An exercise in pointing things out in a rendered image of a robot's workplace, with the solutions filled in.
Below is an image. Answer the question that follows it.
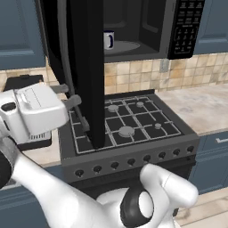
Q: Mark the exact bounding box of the black microwave door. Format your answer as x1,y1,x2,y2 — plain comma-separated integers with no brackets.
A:
39,0,107,151

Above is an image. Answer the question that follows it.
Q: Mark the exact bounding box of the blue drawer front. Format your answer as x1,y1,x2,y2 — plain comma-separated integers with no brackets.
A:
201,130,228,154

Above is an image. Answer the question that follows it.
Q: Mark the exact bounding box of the black oven door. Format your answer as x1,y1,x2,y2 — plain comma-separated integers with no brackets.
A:
70,161,197,217

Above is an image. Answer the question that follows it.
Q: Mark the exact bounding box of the grey microwave door handle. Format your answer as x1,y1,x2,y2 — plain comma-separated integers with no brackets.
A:
57,0,91,134

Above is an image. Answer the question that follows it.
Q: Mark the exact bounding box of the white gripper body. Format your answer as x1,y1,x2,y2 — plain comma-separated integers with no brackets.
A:
15,82,70,139

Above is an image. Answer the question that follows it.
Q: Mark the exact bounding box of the black gas stove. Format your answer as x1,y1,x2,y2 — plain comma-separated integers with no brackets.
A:
58,89,200,184

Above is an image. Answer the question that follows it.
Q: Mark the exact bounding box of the grey microwave turntable plate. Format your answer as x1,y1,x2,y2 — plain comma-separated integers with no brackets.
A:
104,40,142,56

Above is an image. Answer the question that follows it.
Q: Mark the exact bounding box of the black microwave oven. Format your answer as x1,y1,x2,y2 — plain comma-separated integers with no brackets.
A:
37,0,207,64

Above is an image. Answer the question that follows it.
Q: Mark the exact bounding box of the grey wall outlet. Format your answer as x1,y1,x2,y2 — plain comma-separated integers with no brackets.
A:
159,58,170,74

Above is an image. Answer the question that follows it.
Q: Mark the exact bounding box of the blue wall cupboard door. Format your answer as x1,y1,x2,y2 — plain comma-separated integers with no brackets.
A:
192,0,228,56
0,0,47,71

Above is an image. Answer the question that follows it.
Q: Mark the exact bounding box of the white mug with blue handle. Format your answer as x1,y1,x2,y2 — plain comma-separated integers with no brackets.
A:
103,30,116,51

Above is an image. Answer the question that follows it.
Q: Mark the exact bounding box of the blue base cupboard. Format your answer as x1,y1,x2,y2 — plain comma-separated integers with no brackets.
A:
188,130,228,196
0,165,74,228

